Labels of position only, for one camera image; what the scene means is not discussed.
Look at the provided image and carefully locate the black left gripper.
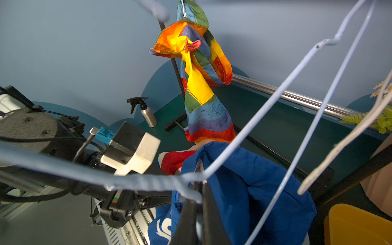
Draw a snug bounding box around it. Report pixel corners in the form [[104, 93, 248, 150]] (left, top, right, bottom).
[[98, 186, 172, 228]]

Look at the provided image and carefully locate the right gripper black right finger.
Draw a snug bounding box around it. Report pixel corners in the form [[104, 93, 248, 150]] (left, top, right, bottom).
[[202, 183, 231, 245]]

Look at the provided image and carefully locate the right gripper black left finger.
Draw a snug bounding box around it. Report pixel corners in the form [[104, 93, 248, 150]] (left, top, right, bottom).
[[169, 199, 201, 245]]

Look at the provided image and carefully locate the white hanger blue jacket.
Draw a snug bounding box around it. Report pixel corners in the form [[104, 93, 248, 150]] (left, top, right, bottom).
[[0, 0, 377, 245]]

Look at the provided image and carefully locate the blue red white jacket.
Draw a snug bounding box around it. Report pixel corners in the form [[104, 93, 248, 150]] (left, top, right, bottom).
[[148, 141, 317, 245]]

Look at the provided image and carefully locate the white wire hanger pink jacket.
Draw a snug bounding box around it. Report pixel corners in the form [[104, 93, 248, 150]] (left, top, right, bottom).
[[298, 73, 392, 195]]

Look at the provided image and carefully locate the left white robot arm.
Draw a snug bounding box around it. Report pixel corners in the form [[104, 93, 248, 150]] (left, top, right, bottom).
[[1, 105, 172, 228]]

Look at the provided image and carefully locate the white hanger rainbow jacket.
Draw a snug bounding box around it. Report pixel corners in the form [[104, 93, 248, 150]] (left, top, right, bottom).
[[181, 0, 187, 18]]

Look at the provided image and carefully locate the white plastic laundry basket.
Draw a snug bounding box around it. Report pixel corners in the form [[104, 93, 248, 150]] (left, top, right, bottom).
[[101, 208, 156, 245]]

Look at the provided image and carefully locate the black clothes rack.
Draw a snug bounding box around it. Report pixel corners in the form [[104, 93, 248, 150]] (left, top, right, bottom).
[[192, 15, 392, 211]]

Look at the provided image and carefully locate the yellow plastic tray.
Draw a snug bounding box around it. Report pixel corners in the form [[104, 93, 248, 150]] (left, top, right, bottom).
[[324, 204, 392, 245]]

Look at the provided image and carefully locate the rainbow striped jacket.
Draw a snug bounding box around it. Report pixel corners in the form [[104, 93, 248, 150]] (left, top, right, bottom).
[[150, 1, 236, 143]]

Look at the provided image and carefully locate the beige faceted flower pot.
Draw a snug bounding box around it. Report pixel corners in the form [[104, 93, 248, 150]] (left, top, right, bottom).
[[360, 163, 392, 216]]

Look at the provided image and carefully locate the pink clothespin rainbow jacket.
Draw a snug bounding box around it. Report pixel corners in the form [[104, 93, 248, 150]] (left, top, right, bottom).
[[184, 39, 201, 53]]

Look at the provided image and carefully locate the artificial white flowers plant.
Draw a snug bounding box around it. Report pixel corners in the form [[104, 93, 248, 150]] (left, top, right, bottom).
[[341, 81, 392, 134]]

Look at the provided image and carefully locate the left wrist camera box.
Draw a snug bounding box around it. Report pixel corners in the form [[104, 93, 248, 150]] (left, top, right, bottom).
[[95, 122, 165, 176]]

